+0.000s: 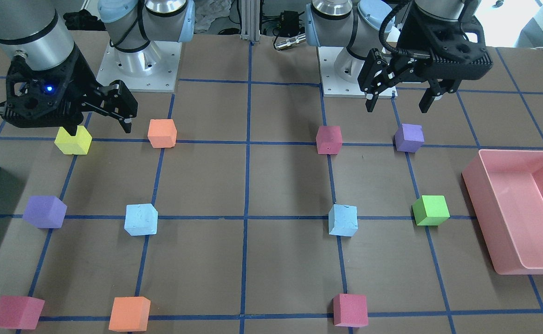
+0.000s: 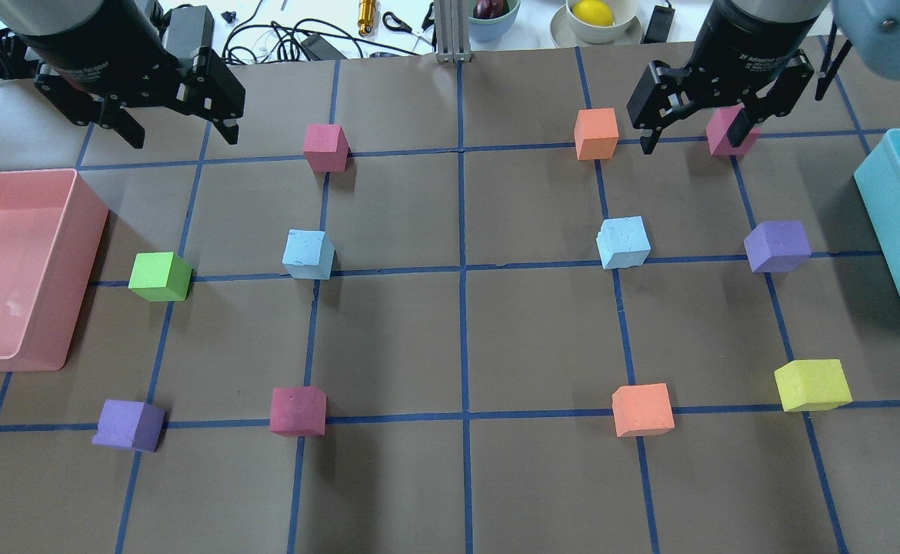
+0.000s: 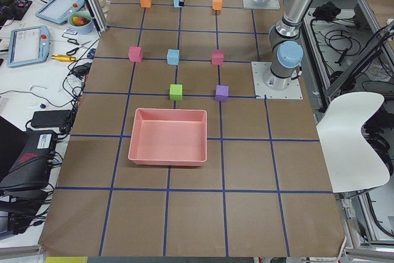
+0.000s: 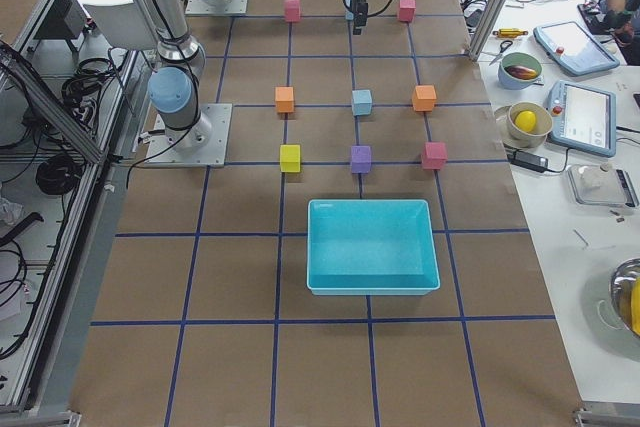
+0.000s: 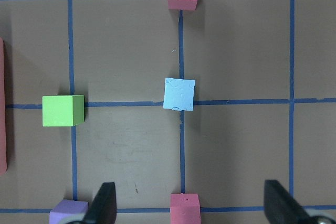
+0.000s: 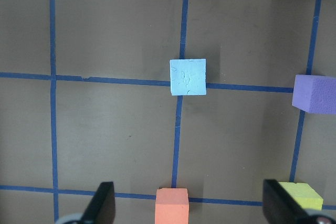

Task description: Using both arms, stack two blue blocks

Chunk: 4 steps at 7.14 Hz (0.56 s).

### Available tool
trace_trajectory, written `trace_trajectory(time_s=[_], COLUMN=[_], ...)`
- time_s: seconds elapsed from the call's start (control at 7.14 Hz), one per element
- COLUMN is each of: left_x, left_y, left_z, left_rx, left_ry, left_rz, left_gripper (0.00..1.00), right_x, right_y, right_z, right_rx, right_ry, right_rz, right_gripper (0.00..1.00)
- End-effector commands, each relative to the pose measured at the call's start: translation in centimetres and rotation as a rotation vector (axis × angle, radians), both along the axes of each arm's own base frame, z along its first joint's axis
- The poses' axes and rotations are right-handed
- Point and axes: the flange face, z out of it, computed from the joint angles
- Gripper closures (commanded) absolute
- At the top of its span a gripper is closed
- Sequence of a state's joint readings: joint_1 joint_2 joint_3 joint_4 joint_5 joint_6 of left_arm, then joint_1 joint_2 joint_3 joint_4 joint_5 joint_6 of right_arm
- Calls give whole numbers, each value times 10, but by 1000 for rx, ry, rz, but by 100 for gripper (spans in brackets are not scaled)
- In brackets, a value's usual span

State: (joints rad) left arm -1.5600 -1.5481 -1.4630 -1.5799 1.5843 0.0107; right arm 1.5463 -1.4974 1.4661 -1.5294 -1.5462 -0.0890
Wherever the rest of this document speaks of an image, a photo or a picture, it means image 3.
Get light blue block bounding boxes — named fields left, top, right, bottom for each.
left=173, top=0, right=184, bottom=8
left=167, top=49, right=180, bottom=65

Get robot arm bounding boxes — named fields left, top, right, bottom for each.
left=263, top=0, right=312, bottom=91

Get orange block right back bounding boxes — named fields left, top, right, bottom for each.
left=212, top=0, right=223, bottom=11

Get orange block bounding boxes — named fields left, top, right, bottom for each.
left=212, top=0, right=223, bottom=11
left=139, top=0, right=152, bottom=8

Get orange block right front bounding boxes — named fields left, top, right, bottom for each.
left=139, top=0, right=152, bottom=8

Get pink block left back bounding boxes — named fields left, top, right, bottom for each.
left=211, top=49, right=225, bottom=65

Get pink block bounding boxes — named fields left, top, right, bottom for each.
left=128, top=46, right=143, bottom=62
left=211, top=49, right=225, bottom=65

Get pink block left front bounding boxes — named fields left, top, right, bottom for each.
left=128, top=46, right=143, bottom=62

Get green block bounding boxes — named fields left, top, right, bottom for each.
left=169, top=84, right=183, bottom=101

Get blue bowl with fruit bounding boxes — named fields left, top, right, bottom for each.
left=68, top=11, right=94, bottom=34

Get purple block left side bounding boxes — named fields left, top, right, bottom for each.
left=215, top=85, right=229, bottom=102

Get scissors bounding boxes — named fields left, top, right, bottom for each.
left=66, top=41, right=90, bottom=56

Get blue teach pendant far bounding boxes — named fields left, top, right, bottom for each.
left=35, top=0, right=85, bottom=24

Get blue teach pendant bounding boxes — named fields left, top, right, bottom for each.
left=7, top=25, right=50, bottom=68
left=35, top=0, right=85, bottom=24

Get brass cylinder tool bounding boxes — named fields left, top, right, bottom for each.
left=51, top=55, right=76, bottom=63

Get pink tray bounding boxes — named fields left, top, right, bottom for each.
left=128, top=108, right=207, bottom=166

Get blue teach pendant near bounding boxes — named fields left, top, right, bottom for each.
left=7, top=25, right=50, bottom=68

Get black power adapter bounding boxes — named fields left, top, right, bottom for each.
left=30, top=110, right=71, bottom=128

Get white chair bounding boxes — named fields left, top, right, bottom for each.
left=316, top=92, right=390, bottom=193

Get black laptop bag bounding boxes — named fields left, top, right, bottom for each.
left=1, top=118, right=57, bottom=201

